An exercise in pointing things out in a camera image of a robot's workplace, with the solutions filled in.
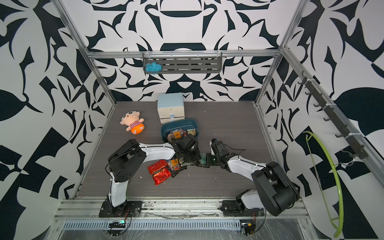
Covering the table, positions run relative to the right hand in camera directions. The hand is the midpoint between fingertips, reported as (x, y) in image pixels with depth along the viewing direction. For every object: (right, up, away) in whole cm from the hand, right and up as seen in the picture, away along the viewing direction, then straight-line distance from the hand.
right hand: (205, 156), depth 91 cm
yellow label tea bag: (-8, +14, +11) cm, 19 cm away
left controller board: (-44, -28, -18) cm, 55 cm away
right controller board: (+19, -28, -20) cm, 39 cm away
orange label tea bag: (-17, +12, +7) cm, 23 cm away
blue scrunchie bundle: (-31, +53, 0) cm, 62 cm away
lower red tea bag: (-25, -8, -8) cm, 28 cm away
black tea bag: (-18, -7, -6) cm, 20 cm away
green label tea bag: (-2, +2, -10) cm, 11 cm away
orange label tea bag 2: (-19, -3, -4) cm, 19 cm away
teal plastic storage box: (-14, +19, +12) cm, 26 cm away
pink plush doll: (-48, +22, +10) cm, 54 cm away
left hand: (-2, +1, -1) cm, 2 cm away
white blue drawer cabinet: (-21, +30, +6) cm, 37 cm away
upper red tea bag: (-28, -5, -4) cm, 29 cm away
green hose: (+42, -15, -40) cm, 60 cm away
